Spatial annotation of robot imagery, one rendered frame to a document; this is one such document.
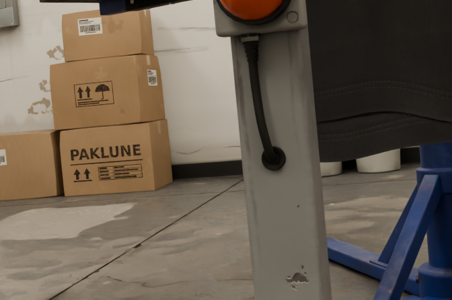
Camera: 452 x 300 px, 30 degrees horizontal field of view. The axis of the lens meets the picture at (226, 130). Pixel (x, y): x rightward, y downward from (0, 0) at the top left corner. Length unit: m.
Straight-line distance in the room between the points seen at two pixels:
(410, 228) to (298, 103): 1.51
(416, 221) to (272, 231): 1.50
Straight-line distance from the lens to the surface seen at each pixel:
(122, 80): 5.22
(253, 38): 0.46
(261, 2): 0.43
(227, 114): 5.53
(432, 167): 2.06
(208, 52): 5.56
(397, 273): 1.91
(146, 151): 5.20
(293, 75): 0.47
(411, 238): 1.95
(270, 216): 0.48
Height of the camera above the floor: 0.60
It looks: 3 degrees down
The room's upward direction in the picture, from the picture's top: 5 degrees counter-clockwise
